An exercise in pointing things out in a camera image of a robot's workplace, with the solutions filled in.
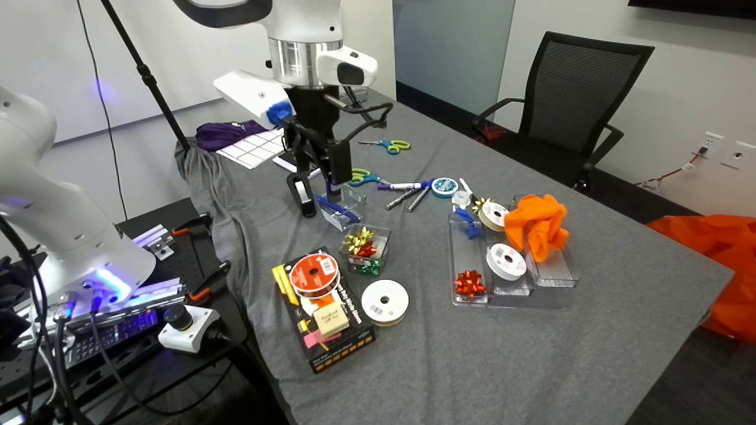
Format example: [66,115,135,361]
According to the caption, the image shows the small silver metal block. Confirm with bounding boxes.
[132,221,177,263]

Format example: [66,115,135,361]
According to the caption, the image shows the white wall outlet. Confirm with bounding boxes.
[701,127,729,156]
[729,139,756,172]

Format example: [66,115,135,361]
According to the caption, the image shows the purple cloth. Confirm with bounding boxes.
[194,117,268,153]

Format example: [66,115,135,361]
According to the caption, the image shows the black tape dispenser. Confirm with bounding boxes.
[284,172,319,220]

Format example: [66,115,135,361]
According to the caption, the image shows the white rectangular tray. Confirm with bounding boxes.
[272,153,332,179]

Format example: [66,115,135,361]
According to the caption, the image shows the white emergency stop button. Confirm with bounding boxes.
[155,303,221,353]

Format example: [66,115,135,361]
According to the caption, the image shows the blue ribbon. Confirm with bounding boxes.
[451,201,484,243]

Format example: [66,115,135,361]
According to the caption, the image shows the gold gift bow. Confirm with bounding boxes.
[345,226,377,251]

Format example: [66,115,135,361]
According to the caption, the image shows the clear square container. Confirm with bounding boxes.
[337,225,392,278]

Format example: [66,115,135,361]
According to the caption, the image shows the green and blue scissors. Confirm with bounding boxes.
[351,165,388,189]

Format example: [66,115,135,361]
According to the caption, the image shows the cream block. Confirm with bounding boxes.
[311,305,351,337]

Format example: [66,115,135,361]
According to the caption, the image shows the black wall screen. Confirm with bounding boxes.
[625,0,756,22]

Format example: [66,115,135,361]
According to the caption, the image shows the grey blue door panel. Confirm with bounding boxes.
[392,0,516,115]

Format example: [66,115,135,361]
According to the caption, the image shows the clear box with blue item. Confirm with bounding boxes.
[314,183,370,234]

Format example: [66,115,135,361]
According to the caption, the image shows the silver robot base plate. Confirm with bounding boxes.
[30,277,186,332]

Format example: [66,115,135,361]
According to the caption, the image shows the black office chair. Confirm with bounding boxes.
[470,31,657,192]

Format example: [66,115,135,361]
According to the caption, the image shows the orange cloth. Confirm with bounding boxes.
[503,192,571,265]

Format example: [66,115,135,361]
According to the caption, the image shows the yellow marker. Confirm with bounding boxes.
[268,263,303,309]

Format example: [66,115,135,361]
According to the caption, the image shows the wall cable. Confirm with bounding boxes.
[636,146,710,192]

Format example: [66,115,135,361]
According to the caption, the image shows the whiteboard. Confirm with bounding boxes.
[0,0,273,148]

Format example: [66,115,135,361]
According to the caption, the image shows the black tripod pole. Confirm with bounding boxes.
[98,0,194,150]

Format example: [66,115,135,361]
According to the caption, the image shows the white and gold ribbon spool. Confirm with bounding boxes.
[474,196,512,237]

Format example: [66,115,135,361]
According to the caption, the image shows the green and yellow scissors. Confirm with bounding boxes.
[357,136,414,159]

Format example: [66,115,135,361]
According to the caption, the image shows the black cardboard box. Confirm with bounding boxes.
[272,248,377,375]

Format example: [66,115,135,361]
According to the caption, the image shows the orange ribbon spool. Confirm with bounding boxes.
[286,251,343,298]

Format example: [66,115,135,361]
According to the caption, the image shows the plain white ribbon spool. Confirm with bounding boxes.
[484,240,528,283]

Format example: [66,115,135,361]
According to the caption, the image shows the large red gift bow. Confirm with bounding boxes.
[453,266,489,303]

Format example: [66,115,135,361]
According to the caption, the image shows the clear acrylic organiser tray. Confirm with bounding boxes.
[447,206,581,309]

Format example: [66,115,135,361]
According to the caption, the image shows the blue and white marker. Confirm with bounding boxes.
[376,179,431,193]

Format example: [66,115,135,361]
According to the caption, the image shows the white grid paper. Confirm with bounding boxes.
[215,127,290,172]

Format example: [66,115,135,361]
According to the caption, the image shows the orange bag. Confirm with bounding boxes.
[646,213,756,348]

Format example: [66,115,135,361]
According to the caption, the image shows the teal tape roll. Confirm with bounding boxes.
[428,175,462,201]

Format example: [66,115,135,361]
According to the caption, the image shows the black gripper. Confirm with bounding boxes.
[281,84,357,189]

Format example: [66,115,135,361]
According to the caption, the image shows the white pen in box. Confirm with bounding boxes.
[327,286,366,325]

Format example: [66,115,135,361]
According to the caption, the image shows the white ribbon spool gold rim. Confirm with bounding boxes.
[358,278,414,329]

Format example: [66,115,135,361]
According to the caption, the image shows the orange handled clamp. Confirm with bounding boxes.
[186,263,230,307]
[167,214,215,240]

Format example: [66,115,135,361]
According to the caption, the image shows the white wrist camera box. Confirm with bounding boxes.
[213,69,298,132]

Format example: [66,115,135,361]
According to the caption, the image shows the grey tablecloth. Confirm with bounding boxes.
[173,87,735,425]

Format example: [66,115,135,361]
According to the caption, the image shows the black cable bundle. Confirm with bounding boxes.
[0,220,90,425]

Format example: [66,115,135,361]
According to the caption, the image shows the black side cart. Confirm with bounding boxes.
[0,196,268,425]

